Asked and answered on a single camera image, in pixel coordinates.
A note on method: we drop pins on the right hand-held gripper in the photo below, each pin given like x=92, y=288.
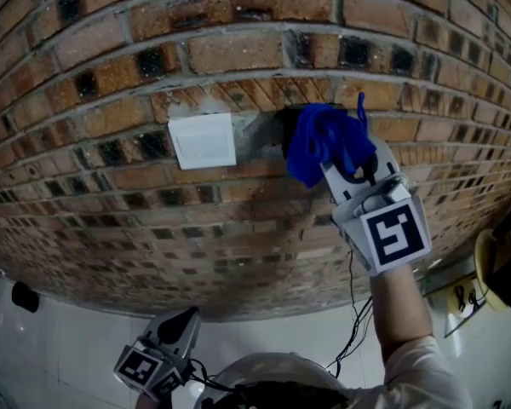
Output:
x=392, y=232

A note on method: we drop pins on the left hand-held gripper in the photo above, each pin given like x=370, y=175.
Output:
x=149, y=369

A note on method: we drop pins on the blue cloth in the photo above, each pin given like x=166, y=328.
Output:
x=323, y=143

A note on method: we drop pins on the black wall panel display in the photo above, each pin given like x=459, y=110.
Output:
x=290, y=126

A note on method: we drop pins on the person's left forearm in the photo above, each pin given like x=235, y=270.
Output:
x=147, y=402

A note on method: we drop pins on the person's right forearm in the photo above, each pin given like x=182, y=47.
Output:
x=402, y=309

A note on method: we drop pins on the black round bin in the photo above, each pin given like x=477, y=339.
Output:
x=24, y=296

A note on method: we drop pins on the yellow round stool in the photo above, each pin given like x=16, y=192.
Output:
x=487, y=266

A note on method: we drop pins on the person's light shirt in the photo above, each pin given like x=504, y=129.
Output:
x=421, y=381

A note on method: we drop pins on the white wall switch plate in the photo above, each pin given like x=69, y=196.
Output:
x=204, y=141

